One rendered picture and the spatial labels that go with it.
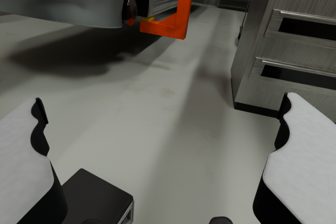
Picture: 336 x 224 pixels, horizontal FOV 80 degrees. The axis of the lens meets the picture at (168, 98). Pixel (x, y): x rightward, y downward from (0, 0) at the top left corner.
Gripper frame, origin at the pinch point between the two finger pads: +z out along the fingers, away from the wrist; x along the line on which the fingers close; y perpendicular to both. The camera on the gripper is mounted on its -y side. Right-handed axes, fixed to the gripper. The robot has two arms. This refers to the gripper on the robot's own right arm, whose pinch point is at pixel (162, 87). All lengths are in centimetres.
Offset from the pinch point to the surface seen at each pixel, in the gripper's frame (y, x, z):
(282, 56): 62, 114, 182
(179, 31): 57, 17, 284
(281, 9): 19, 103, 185
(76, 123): 110, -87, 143
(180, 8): 27, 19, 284
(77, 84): 105, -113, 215
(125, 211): 89, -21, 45
